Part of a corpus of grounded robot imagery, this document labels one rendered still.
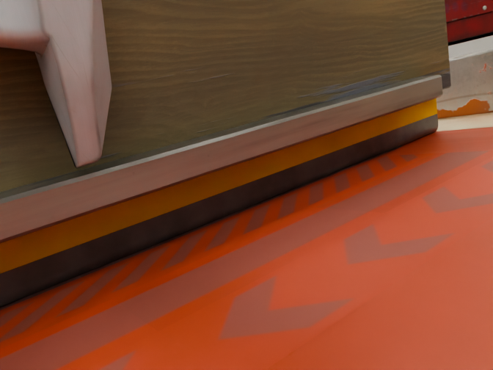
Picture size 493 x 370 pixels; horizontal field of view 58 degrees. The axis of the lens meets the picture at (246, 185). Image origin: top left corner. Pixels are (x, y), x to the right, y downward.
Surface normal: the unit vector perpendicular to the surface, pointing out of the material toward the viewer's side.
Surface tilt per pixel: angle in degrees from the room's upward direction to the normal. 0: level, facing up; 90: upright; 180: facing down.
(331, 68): 94
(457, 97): 90
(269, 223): 0
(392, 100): 94
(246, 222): 0
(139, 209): 94
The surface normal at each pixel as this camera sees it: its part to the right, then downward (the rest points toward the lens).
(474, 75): -0.79, 0.29
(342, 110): 0.58, 0.09
